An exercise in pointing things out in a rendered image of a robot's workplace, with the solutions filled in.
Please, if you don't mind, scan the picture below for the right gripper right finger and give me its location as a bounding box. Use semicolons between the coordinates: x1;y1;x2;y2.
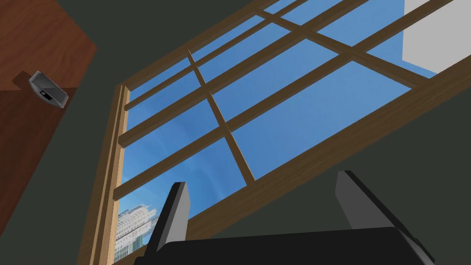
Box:
334;170;424;243

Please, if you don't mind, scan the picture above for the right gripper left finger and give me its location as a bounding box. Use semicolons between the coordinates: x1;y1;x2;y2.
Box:
145;181;191;254

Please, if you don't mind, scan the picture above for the wooden framed window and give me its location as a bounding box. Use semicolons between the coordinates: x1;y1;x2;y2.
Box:
76;0;471;265

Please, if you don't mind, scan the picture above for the grey ceiling lamp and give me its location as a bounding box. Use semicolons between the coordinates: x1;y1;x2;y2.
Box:
28;70;69;109

